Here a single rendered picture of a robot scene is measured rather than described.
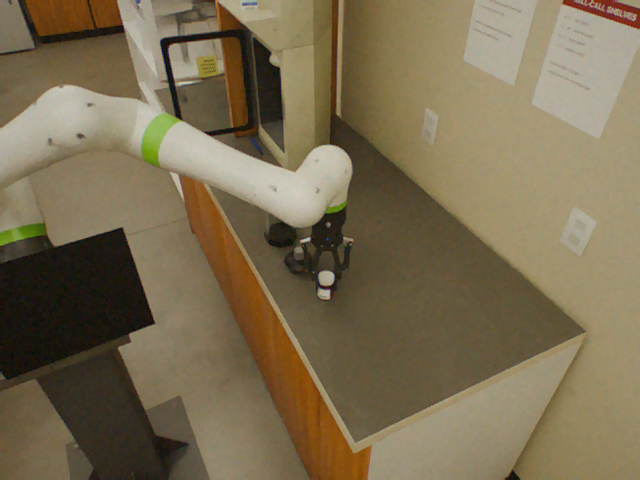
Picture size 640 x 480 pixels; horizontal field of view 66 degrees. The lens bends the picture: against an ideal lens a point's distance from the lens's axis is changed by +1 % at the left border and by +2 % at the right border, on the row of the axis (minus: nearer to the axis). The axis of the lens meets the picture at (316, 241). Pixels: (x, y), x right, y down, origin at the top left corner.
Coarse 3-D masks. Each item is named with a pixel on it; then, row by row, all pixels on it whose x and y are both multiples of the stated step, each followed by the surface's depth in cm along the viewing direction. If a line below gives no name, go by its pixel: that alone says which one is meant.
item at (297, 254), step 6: (294, 252) 145; (300, 252) 144; (288, 258) 146; (294, 258) 146; (300, 258) 145; (312, 258) 147; (288, 264) 145; (294, 264) 144; (300, 264) 144; (294, 270) 145; (300, 270) 145
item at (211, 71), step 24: (192, 48) 176; (216, 48) 179; (192, 72) 182; (216, 72) 185; (240, 72) 188; (192, 96) 187; (216, 96) 190; (240, 96) 194; (192, 120) 193; (216, 120) 196; (240, 120) 200
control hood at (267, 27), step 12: (216, 0) 166; (228, 0) 163; (240, 12) 153; (252, 12) 153; (264, 12) 153; (252, 24) 148; (264, 24) 149; (276, 24) 151; (264, 36) 151; (276, 36) 153; (276, 48) 155
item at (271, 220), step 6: (270, 216) 148; (270, 222) 150; (276, 222) 149; (282, 222) 149; (270, 228) 152; (276, 228) 151; (282, 228) 151; (288, 228) 152; (294, 228) 156; (270, 234) 154; (276, 234) 152; (282, 234) 152; (288, 234) 154
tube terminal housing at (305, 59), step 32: (288, 0) 148; (320, 0) 158; (288, 32) 154; (320, 32) 164; (288, 64) 160; (320, 64) 171; (256, 96) 194; (288, 96) 167; (320, 96) 179; (288, 128) 175; (320, 128) 187; (288, 160) 183
